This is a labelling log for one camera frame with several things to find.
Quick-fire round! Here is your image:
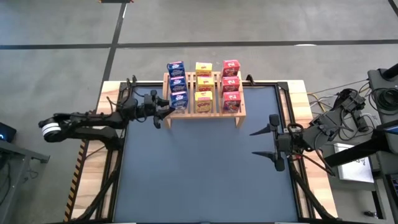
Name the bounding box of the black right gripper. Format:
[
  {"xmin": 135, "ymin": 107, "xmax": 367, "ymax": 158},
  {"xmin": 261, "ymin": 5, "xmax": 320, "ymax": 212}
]
[{"xmin": 249, "ymin": 113, "xmax": 307, "ymax": 172}]

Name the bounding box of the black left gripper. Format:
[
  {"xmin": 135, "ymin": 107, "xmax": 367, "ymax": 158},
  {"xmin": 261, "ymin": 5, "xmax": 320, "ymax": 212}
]
[{"xmin": 124, "ymin": 90, "xmax": 177, "ymax": 129}]

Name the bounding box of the blue Frosted Flakes cereal box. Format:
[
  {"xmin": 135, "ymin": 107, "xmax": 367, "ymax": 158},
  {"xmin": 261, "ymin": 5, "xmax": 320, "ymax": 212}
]
[
  {"xmin": 167, "ymin": 60, "xmax": 187, "ymax": 78},
  {"xmin": 169, "ymin": 76, "xmax": 188, "ymax": 93},
  {"xmin": 170, "ymin": 91, "xmax": 190, "ymax": 110}
]

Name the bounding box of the yellow Corn Pops cereal box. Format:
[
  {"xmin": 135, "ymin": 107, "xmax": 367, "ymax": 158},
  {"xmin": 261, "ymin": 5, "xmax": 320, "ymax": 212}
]
[
  {"xmin": 194, "ymin": 90, "xmax": 214, "ymax": 113},
  {"xmin": 197, "ymin": 76, "xmax": 215, "ymax": 93},
  {"xmin": 195, "ymin": 62, "xmax": 213, "ymax": 77}
]

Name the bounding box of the red Froot Loops cereal box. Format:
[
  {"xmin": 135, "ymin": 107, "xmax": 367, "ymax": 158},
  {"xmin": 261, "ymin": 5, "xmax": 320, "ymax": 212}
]
[
  {"xmin": 221, "ymin": 59, "xmax": 241, "ymax": 77},
  {"xmin": 221, "ymin": 91, "xmax": 242, "ymax": 114},
  {"xmin": 221, "ymin": 76, "xmax": 241, "ymax": 93}
]

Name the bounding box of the wooden slatted shelf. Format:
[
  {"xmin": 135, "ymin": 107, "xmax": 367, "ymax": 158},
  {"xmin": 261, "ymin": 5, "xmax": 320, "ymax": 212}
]
[{"xmin": 162, "ymin": 71, "xmax": 247, "ymax": 129}]

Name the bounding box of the blue table mat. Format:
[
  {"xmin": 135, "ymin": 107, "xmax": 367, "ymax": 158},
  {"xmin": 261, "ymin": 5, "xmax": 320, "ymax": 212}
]
[{"xmin": 113, "ymin": 85, "xmax": 299, "ymax": 223}]

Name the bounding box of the black stand beam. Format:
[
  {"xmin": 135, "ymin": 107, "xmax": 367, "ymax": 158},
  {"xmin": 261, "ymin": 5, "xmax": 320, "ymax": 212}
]
[{"xmin": 323, "ymin": 132, "xmax": 398, "ymax": 169}]

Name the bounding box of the white board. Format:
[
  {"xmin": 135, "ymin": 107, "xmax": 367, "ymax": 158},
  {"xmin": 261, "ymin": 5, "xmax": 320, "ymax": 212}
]
[{"xmin": 334, "ymin": 142, "xmax": 376, "ymax": 184}]

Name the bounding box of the yellow black hazard tape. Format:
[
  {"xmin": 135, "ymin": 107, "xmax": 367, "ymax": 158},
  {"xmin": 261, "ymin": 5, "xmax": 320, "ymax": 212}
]
[{"xmin": 63, "ymin": 139, "xmax": 90, "ymax": 222}]

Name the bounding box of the equipment desk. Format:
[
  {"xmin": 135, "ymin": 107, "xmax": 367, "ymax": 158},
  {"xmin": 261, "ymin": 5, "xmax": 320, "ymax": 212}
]
[{"xmin": 366, "ymin": 63, "xmax": 398, "ymax": 125}]

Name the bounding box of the grey side desk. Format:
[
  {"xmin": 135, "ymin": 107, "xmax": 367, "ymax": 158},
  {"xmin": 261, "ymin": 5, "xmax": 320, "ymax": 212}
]
[{"xmin": 0, "ymin": 139, "xmax": 50, "ymax": 224}]

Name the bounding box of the black device with blue light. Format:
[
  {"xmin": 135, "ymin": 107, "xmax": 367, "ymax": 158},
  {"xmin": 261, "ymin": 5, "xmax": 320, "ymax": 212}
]
[{"xmin": 0, "ymin": 122, "xmax": 18, "ymax": 144}]

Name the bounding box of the black table frame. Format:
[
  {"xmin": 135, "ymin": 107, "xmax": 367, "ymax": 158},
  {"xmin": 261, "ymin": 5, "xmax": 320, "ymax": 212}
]
[{"xmin": 70, "ymin": 74, "xmax": 340, "ymax": 224}]

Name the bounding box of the black cable coil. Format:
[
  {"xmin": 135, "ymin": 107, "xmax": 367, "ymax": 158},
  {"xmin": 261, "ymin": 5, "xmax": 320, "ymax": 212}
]
[{"xmin": 369, "ymin": 86, "xmax": 398, "ymax": 112}]

